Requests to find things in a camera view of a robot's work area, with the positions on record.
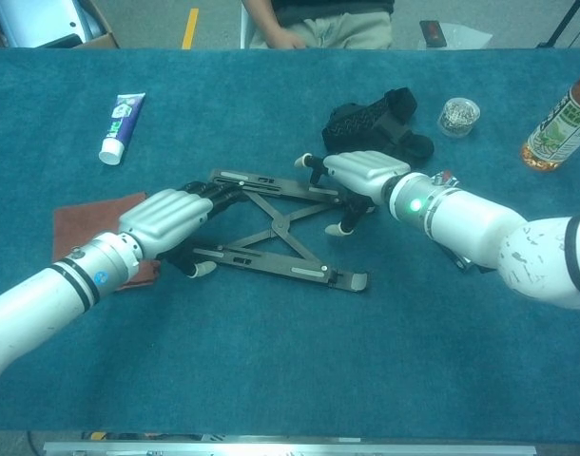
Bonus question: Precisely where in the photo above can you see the white plastic device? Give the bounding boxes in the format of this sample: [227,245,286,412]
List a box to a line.
[0,0,106,48]

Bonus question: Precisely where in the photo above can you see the clear plastic bag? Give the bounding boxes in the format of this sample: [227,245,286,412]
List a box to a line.
[441,26,494,50]

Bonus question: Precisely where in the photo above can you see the clear jar of paper clips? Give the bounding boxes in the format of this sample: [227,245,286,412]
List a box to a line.
[436,97,481,139]

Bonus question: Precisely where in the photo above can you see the black folding laptop stand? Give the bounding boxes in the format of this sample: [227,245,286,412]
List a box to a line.
[189,168,370,292]

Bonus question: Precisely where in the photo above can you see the white chair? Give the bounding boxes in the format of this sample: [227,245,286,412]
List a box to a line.
[238,0,253,50]

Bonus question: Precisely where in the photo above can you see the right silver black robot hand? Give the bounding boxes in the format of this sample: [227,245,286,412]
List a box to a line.
[293,150,412,238]

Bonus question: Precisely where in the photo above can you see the brown cardboard box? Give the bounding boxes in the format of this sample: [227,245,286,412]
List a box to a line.
[0,0,120,49]

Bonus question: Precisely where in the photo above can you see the teal table cloth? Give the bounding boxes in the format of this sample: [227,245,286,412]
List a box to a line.
[0,47,580,441]

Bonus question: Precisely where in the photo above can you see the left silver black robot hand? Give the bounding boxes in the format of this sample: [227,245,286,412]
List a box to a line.
[117,180,246,279]

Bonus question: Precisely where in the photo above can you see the black wrist brace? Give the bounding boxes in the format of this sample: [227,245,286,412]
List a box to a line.
[321,86,435,162]

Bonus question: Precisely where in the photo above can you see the dark red phone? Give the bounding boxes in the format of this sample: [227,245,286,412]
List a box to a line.
[418,20,448,48]

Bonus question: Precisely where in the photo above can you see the seated person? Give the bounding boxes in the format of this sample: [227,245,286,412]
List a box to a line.
[242,0,396,50]

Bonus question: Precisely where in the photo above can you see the black tripod leg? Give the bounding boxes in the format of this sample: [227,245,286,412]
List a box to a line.
[536,0,580,48]

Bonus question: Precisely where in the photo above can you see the amber tea bottle green label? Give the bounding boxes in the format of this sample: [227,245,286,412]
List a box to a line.
[519,70,580,174]

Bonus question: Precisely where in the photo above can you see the purple white toothpaste tube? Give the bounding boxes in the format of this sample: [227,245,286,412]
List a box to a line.
[98,91,146,166]

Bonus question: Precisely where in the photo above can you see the red black printed box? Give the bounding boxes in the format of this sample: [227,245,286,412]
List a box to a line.
[432,169,495,276]

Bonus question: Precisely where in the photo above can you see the yellow floor tape strip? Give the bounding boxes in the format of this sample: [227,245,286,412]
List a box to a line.
[181,8,201,50]

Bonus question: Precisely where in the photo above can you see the brown folded cloth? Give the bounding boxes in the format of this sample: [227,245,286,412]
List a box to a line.
[53,191,162,292]

